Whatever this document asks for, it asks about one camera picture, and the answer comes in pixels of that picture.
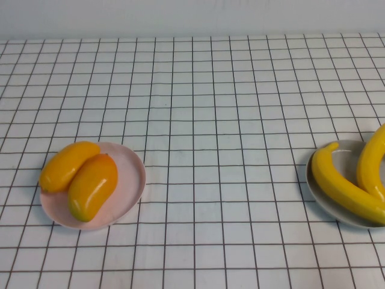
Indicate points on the long yellow banana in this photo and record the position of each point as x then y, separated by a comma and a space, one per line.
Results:
334, 186

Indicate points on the plain yellow mango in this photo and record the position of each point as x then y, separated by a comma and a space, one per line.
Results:
64, 167

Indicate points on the short yellow banana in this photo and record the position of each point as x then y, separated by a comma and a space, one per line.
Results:
370, 168

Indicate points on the grey round plate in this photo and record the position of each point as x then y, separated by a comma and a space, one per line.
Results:
346, 159

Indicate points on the pink round plate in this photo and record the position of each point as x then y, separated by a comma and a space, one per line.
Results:
126, 186

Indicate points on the mango with red blush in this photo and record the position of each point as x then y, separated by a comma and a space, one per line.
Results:
93, 186

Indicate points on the white grid tablecloth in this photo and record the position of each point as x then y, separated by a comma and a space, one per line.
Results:
192, 90

